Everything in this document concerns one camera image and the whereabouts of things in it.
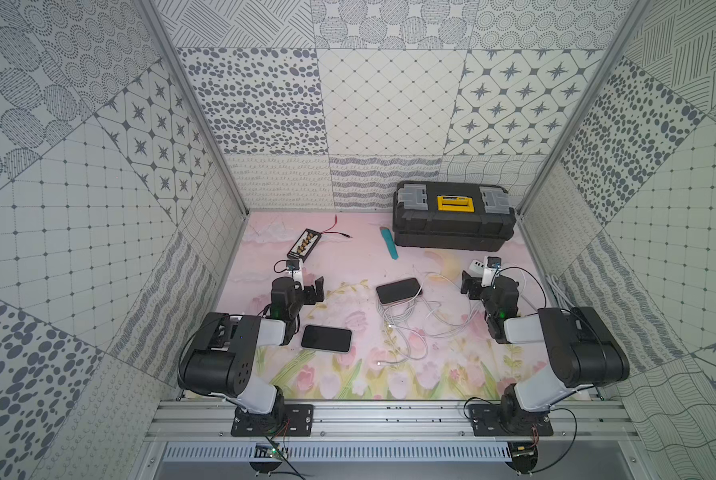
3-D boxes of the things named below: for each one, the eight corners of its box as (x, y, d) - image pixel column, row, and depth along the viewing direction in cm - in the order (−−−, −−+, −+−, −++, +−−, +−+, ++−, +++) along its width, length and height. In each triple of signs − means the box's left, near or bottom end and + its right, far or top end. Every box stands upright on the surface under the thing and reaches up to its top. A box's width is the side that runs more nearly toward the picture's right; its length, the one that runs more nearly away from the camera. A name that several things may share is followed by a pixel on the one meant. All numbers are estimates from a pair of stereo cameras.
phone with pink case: (381, 306, 96) (381, 301, 93) (376, 291, 99) (376, 285, 96) (421, 297, 98) (423, 291, 95) (415, 282, 101) (417, 276, 98)
